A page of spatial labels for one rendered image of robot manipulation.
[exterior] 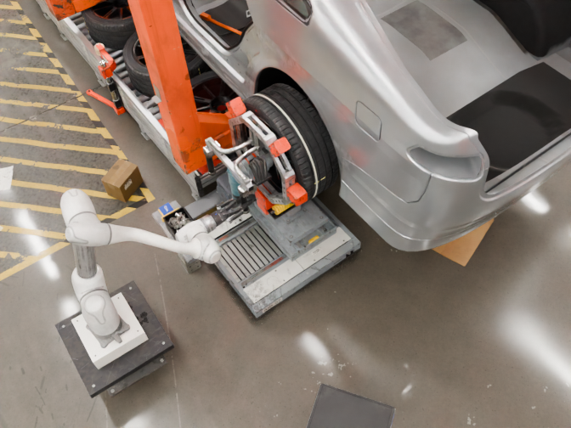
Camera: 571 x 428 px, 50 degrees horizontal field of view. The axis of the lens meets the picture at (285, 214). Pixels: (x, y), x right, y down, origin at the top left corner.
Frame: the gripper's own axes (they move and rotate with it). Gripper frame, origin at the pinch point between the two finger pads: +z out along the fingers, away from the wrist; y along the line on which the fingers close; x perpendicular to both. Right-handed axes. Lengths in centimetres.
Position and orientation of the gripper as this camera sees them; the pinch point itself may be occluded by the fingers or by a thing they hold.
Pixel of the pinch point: (245, 201)
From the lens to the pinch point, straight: 325.9
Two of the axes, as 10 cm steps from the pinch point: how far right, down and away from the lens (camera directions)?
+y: 5.9, 6.4, -4.8
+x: -0.4, -5.8, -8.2
